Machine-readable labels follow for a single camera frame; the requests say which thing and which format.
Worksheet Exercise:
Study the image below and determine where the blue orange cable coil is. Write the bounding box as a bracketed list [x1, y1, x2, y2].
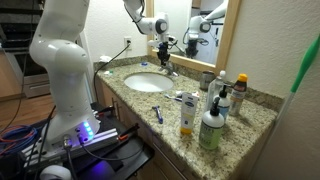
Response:
[0, 124, 39, 156]

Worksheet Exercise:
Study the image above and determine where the white wall power outlet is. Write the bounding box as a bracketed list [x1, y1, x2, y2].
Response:
[124, 36, 132, 50]

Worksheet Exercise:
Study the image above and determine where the wooden framed wall mirror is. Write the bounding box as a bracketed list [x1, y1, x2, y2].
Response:
[147, 0, 241, 72]

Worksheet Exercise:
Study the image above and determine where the white toothpaste tube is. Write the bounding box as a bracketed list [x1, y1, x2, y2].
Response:
[175, 91, 200, 98]

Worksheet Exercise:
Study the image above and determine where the orange cap sunscreen spray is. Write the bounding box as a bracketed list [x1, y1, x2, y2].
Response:
[229, 73, 248, 116]

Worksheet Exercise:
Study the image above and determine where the chrome sink tap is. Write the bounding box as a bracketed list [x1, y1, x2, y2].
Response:
[159, 62, 178, 76]

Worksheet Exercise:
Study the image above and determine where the green handled broom stick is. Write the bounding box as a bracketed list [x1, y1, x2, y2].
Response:
[275, 32, 320, 123]

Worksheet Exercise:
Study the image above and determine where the white yellow lotion tube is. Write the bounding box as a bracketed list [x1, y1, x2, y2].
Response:
[180, 94, 199, 134]

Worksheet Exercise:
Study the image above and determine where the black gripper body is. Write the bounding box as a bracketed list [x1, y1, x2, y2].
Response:
[157, 42, 170, 66]

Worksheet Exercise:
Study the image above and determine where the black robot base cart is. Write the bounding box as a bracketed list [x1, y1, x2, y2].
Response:
[0, 101, 155, 180]

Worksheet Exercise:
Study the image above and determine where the white crumpled tissue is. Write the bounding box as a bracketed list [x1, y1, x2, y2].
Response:
[99, 56, 112, 62]

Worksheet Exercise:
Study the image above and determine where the blue white toothbrush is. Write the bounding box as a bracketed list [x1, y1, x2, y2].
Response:
[164, 94, 182, 102]

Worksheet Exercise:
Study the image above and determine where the small green white packet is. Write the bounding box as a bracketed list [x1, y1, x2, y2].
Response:
[104, 70, 113, 75]

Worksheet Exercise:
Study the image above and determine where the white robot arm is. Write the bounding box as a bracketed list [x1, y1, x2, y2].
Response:
[30, 0, 100, 151]

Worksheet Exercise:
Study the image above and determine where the white oval sink basin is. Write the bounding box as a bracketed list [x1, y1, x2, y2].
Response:
[124, 72, 174, 92]

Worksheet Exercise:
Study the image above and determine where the green soap pump bottle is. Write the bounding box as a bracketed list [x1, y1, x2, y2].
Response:
[199, 97, 224, 150]

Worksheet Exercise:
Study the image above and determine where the wooden vanity cabinet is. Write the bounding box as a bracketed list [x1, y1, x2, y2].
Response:
[97, 78, 198, 180]

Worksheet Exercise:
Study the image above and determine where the steel tumbler cup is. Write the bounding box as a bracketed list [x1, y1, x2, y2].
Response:
[200, 71, 215, 90]

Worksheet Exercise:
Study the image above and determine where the blue razor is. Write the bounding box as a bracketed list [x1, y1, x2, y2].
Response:
[152, 106, 163, 124]

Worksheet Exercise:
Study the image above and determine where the white blue pump bottle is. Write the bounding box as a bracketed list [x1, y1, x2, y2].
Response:
[215, 85, 230, 118]

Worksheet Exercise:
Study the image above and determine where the black power cable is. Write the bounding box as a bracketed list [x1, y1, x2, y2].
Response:
[92, 42, 132, 103]

